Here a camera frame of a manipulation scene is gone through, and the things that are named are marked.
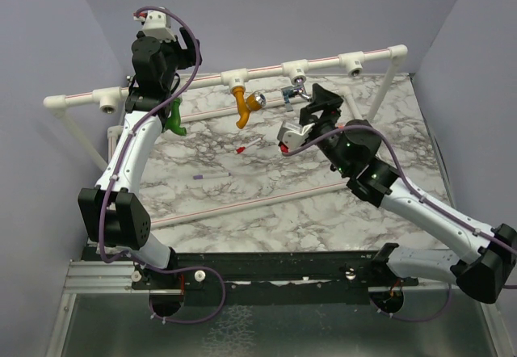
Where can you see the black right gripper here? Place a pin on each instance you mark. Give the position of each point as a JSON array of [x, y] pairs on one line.
[[322, 99]]

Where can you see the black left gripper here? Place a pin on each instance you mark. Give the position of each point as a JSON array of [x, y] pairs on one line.
[[189, 58]]

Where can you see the chrome metal faucet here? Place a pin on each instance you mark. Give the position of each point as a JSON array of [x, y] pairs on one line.
[[297, 89]]

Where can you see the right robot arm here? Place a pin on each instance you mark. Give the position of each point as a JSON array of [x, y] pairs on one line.
[[479, 257]]

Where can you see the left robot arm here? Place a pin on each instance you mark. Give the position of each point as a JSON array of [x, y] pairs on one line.
[[112, 213]]

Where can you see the orange plastic faucet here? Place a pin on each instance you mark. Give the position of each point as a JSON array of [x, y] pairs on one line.
[[256, 101]]

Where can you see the green plastic faucet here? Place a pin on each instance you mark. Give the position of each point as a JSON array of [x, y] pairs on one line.
[[173, 122]]

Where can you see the red white marker pen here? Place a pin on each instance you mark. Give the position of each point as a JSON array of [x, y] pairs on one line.
[[242, 148]]

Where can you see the purple white marker pen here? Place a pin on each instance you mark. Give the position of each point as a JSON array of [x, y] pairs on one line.
[[211, 176]]

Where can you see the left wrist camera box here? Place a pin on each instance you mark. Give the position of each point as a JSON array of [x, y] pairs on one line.
[[156, 24]]

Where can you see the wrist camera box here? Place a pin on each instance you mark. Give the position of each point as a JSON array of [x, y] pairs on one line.
[[156, 24], [292, 136]]

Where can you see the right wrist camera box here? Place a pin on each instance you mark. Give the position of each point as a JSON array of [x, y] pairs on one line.
[[292, 136]]

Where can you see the white PVC pipe frame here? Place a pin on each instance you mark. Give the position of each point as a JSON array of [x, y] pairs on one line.
[[202, 86]]

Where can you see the black mounting rail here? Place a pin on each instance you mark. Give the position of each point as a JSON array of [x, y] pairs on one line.
[[276, 278]]

